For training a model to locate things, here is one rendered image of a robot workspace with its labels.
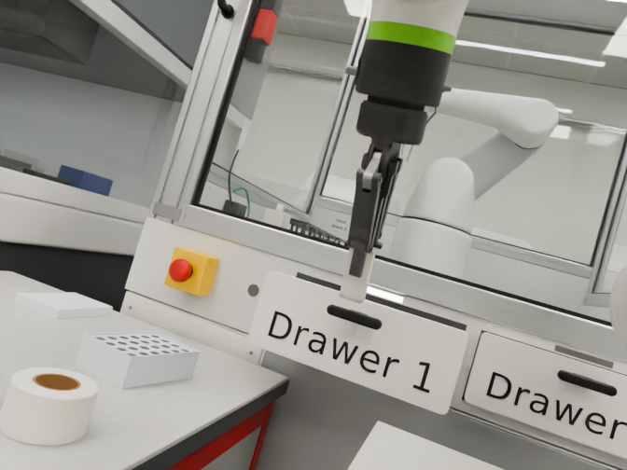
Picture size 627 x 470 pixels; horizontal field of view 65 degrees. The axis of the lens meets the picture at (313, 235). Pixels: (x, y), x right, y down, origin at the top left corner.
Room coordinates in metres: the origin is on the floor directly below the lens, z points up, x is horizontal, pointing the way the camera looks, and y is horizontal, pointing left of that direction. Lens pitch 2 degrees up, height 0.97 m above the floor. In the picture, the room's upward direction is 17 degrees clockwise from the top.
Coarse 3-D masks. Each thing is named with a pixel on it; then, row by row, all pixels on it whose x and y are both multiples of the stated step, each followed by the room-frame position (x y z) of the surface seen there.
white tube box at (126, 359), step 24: (96, 336) 0.61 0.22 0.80; (120, 336) 0.65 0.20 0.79; (144, 336) 0.68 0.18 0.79; (96, 360) 0.59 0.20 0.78; (120, 360) 0.57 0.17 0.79; (144, 360) 0.58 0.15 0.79; (168, 360) 0.62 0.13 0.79; (192, 360) 0.66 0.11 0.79; (120, 384) 0.56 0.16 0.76; (144, 384) 0.59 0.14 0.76
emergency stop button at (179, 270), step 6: (174, 264) 0.84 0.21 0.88; (180, 264) 0.84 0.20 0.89; (186, 264) 0.84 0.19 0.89; (174, 270) 0.84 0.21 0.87; (180, 270) 0.84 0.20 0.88; (186, 270) 0.84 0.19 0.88; (174, 276) 0.84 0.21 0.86; (180, 276) 0.84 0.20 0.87; (186, 276) 0.84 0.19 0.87; (180, 282) 0.85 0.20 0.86
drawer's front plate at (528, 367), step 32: (480, 352) 0.75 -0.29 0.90; (512, 352) 0.74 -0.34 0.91; (544, 352) 0.73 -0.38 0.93; (480, 384) 0.75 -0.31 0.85; (512, 384) 0.73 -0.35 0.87; (544, 384) 0.72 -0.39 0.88; (512, 416) 0.73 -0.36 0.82; (544, 416) 0.72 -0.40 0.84; (608, 416) 0.70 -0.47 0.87; (608, 448) 0.70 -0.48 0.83
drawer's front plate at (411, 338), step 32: (288, 288) 0.70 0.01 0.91; (320, 288) 0.69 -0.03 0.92; (256, 320) 0.71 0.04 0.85; (320, 320) 0.69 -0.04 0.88; (384, 320) 0.66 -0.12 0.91; (416, 320) 0.65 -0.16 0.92; (288, 352) 0.69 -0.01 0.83; (384, 352) 0.66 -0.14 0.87; (416, 352) 0.65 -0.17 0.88; (448, 352) 0.64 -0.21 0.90; (384, 384) 0.66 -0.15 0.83; (416, 384) 0.64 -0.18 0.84; (448, 384) 0.63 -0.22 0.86
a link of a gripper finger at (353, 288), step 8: (352, 248) 0.59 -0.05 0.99; (368, 256) 0.58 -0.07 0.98; (368, 264) 0.58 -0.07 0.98; (344, 272) 0.60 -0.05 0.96; (368, 272) 0.59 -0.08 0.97; (344, 280) 0.60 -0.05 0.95; (352, 280) 0.60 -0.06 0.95; (360, 280) 0.59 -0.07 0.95; (368, 280) 0.59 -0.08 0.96; (344, 288) 0.60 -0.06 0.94; (352, 288) 0.60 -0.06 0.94; (360, 288) 0.60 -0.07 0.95; (344, 296) 0.61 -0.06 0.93; (352, 296) 0.60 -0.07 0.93; (360, 296) 0.60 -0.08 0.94
